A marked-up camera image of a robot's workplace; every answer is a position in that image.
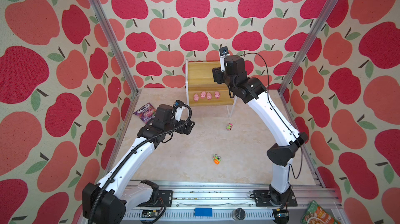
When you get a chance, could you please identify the wooden two-tier shelf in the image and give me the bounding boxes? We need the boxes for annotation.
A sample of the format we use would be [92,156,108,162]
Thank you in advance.
[185,61,236,118]

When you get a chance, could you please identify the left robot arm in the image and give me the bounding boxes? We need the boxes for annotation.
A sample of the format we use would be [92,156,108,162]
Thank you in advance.
[82,100,195,224]

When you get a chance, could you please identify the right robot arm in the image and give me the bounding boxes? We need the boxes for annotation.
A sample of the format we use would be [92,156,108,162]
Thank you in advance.
[212,55,308,206]

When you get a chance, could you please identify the purple candy bag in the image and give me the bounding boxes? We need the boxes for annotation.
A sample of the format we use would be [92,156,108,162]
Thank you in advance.
[134,103,156,124]

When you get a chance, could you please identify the pink green toy car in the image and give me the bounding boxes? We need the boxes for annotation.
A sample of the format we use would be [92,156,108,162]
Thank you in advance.
[226,123,233,131]

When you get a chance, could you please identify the orange toy car with eyes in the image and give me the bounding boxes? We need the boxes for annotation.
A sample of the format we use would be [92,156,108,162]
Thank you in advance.
[213,154,221,164]

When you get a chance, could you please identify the round black knob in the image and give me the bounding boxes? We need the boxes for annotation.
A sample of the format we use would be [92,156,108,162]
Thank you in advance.
[232,208,246,220]

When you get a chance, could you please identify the green snack bag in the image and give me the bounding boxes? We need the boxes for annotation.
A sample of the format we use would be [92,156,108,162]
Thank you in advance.
[301,201,340,224]

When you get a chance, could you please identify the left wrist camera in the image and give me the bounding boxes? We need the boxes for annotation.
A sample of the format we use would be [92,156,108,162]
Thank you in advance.
[173,100,184,122]

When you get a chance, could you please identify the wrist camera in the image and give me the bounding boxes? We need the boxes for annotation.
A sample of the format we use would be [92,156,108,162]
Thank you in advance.
[219,46,230,72]
[173,100,184,122]

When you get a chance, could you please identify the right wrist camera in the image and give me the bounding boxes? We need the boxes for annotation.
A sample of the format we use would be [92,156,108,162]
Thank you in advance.
[219,46,230,72]

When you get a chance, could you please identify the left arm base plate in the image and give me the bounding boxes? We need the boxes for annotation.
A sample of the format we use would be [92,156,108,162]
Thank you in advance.
[139,190,173,207]

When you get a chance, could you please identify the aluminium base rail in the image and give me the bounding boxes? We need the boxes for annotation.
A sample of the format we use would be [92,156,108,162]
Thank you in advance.
[74,180,341,224]

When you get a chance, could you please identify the blue block on rail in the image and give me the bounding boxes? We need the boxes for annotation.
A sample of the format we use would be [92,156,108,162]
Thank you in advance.
[194,207,213,217]

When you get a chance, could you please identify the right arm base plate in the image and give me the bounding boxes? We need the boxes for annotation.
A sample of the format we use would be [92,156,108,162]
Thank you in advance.
[250,190,298,207]

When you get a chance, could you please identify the right aluminium frame post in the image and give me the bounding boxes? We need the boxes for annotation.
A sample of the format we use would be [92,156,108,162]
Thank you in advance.
[278,0,339,97]

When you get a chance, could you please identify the aluminium frame post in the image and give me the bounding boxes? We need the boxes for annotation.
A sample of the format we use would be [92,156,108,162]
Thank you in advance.
[76,0,140,95]
[278,0,339,97]

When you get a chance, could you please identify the left aluminium frame post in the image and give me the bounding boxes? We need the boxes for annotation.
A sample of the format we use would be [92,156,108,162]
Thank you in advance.
[76,0,140,95]

